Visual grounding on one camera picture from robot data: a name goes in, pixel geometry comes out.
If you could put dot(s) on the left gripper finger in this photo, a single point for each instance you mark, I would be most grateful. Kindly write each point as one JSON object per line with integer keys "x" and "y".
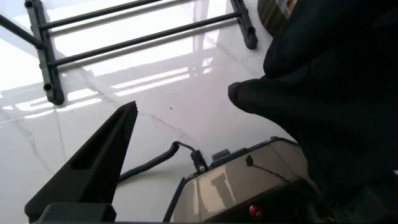
{"x": 90, "y": 168}

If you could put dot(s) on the black garment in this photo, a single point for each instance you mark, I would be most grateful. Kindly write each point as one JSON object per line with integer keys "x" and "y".
{"x": 335, "y": 77}

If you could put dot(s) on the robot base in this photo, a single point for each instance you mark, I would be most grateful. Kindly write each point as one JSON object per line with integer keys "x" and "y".
{"x": 233, "y": 186}

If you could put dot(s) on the black clothes rack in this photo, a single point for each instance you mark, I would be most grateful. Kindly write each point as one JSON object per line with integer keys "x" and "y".
{"x": 49, "y": 62}

